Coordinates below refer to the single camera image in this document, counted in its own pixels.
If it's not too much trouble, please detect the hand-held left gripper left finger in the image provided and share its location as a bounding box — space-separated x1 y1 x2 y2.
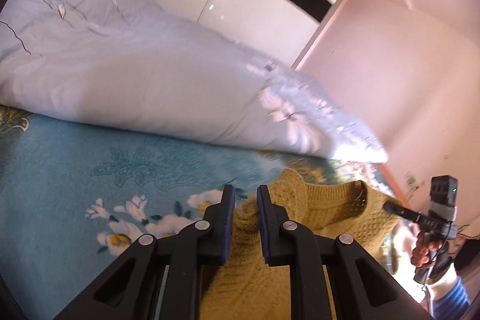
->
54 184 237 320

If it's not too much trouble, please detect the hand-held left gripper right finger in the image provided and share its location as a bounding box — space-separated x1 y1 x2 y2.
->
257 185 432 320

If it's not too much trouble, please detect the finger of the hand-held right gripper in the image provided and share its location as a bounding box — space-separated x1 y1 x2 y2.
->
382 202 426 227

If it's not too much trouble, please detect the olive green knit sweater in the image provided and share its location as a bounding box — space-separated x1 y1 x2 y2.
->
199 169 407 320

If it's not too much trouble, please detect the person's right forearm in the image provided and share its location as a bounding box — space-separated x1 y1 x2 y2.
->
425 265 474 320

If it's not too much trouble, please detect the person's right hand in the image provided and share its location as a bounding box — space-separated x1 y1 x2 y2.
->
410 230 445 268

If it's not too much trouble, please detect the teal floral blanket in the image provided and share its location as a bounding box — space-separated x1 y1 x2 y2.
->
0 104 394 320

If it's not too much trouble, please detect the light blue floral quilt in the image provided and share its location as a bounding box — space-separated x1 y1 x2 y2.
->
0 0 389 164

